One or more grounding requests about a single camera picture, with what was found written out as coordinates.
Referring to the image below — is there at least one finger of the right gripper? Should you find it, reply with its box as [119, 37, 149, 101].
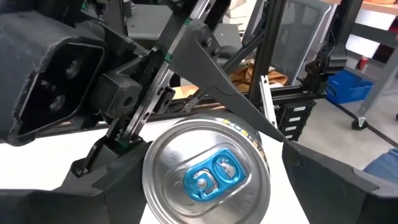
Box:
[169, 18, 287, 142]
[71, 136, 138, 185]

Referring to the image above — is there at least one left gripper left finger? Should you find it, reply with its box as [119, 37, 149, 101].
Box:
[0, 141, 153, 224]

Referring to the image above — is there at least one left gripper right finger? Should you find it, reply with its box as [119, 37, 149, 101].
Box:
[281, 141, 398, 224]

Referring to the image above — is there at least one silver blue Red Bull can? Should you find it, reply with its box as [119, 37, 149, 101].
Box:
[141, 112, 272, 224]

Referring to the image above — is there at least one brown bag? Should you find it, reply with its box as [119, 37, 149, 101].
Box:
[229, 60, 289, 91]

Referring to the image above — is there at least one blue cloth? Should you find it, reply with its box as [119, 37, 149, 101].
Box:
[363, 147, 398, 185]

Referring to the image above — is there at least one black block with white labels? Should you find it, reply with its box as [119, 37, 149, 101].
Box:
[276, 100, 317, 141]

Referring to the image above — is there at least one grey mesh office chair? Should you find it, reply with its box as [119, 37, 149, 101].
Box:
[269, 0, 332, 86]

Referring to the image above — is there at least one blue plastic bin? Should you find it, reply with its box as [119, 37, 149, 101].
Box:
[324, 69, 374, 106]

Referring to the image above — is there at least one silver table leg with caster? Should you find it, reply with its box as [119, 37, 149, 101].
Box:
[351, 46, 398, 131]

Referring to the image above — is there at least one silver camera mount bar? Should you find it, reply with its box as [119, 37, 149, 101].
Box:
[259, 75, 278, 129]

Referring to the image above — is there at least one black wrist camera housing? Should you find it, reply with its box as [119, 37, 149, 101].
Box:
[0, 11, 108, 147]

